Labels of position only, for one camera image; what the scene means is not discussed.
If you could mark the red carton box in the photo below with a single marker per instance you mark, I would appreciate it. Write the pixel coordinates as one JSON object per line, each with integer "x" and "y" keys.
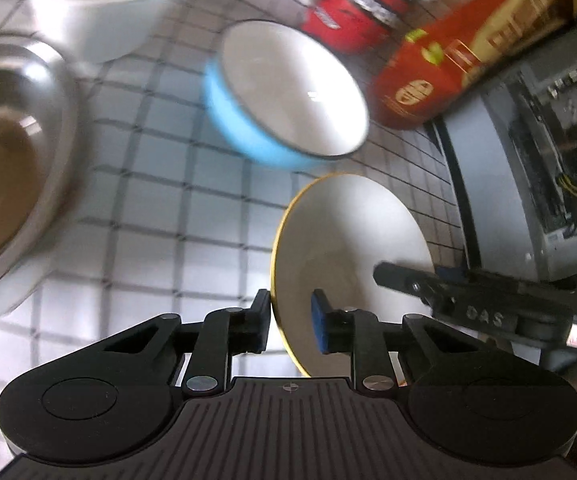
{"x": 418, "y": 75}

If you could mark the stainless steel bowl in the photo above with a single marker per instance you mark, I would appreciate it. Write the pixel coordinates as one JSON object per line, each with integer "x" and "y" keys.
{"x": 18, "y": 90}

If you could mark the checked white tablecloth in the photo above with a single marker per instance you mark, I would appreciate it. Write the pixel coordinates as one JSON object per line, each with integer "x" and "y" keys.
{"x": 168, "y": 210}

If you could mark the blue bowl white inside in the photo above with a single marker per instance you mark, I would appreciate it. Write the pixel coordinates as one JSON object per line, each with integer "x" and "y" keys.
{"x": 288, "y": 85}

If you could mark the red black white plush toy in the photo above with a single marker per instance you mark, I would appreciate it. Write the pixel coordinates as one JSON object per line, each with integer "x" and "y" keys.
{"x": 338, "y": 20}

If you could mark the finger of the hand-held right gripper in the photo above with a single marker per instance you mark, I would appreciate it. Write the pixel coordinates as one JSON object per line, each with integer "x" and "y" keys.
{"x": 398, "y": 276}

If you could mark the large white bowl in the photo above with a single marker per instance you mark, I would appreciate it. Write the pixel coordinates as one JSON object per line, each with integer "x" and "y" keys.
{"x": 93, "y": 20}

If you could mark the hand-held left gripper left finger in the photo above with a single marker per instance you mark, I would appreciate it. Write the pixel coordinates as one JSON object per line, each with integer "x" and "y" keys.
{"x": 261, "y": 325}

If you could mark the computer case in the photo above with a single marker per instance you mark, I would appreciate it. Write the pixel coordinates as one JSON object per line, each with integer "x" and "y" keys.
{"x": 493, "y": 160}

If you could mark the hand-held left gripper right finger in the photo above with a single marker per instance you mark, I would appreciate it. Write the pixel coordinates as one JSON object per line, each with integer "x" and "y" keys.
{"x": 320, "y": 327}

